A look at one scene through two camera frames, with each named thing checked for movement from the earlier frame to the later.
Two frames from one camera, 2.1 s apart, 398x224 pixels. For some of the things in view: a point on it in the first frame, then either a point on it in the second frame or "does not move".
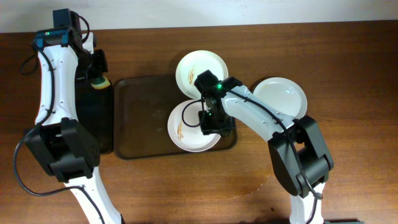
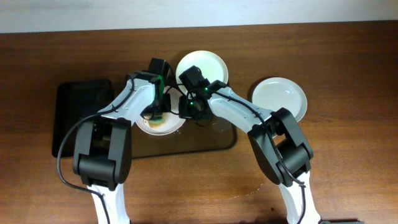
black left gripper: (94, 74) → (166, 103)
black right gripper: (211, 125) → (185, 108)
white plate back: (195, 62) does not move
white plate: (283, 94) does not move
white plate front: (184, 128) → (171, 121)
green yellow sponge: (101, 83) → (157, 123)
